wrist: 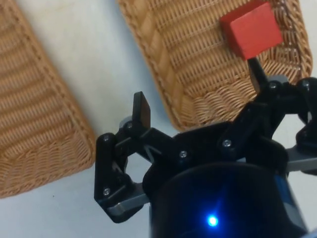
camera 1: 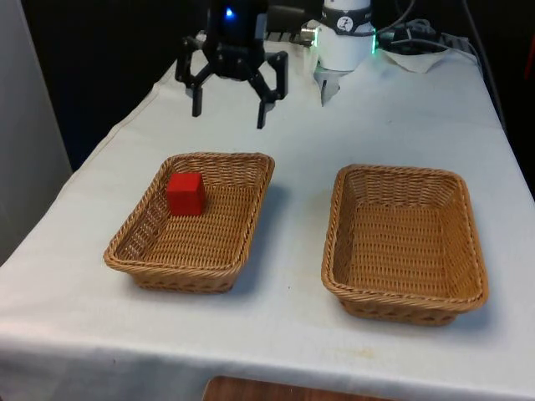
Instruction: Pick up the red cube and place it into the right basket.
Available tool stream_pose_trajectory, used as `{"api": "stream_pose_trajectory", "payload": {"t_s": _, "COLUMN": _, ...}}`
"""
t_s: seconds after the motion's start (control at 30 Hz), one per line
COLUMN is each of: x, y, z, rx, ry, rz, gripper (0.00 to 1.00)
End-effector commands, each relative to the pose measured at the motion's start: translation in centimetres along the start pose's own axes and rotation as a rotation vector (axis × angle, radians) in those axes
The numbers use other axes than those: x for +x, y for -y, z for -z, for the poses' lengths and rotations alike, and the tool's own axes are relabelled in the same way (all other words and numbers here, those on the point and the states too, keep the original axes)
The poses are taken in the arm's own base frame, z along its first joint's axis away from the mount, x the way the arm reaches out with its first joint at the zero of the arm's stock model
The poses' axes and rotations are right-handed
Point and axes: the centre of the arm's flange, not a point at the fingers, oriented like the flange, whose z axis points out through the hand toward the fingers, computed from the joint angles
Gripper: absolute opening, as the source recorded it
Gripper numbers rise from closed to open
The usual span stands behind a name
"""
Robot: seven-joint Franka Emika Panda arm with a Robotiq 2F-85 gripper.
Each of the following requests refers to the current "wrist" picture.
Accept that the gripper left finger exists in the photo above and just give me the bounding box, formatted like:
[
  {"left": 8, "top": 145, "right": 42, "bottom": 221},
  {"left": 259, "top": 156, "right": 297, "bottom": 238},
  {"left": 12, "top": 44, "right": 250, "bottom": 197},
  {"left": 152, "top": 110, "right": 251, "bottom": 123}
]
[{"left": 93, "top": 91, "right": 191, "bottom": 216}]

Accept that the wicker basket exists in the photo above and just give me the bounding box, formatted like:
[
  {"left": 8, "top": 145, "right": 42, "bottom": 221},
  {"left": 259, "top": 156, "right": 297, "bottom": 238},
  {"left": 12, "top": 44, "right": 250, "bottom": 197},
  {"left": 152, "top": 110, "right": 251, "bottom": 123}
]
[
  {"left": 0, "top": 0, "right": 97, "bottom": 198},
  {"left": 116, "top": 0, "right": 313, "bottom": 132}
]

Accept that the red cube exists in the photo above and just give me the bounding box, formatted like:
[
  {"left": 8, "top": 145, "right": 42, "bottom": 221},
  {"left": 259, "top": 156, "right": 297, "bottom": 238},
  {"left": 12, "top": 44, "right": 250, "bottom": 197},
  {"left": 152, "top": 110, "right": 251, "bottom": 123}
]
[{"left": 219, "top": 0, "right": 283, "bottom": 60}]

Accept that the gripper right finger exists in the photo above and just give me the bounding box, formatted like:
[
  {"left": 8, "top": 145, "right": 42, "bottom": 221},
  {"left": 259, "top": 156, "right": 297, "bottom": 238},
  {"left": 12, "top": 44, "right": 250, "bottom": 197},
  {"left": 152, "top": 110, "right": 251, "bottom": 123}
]
[{"left": 216, "top": 58, "right": 317, "bottom": 177}]

